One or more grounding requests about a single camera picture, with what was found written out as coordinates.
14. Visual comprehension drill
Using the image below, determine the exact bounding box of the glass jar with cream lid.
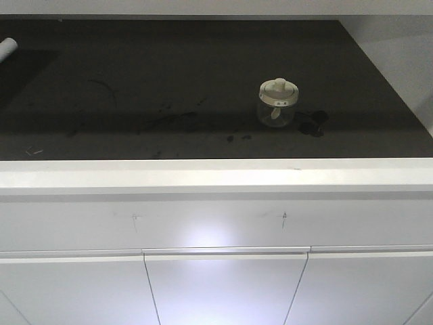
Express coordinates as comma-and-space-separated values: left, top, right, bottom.
256, 78, 299, 128

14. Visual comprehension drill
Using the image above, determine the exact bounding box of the white base cabinet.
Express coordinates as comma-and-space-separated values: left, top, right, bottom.
1, 158, 432, 324

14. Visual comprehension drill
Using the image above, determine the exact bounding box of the white pipe end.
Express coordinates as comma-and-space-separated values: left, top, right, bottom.
0, 37, 18, 62

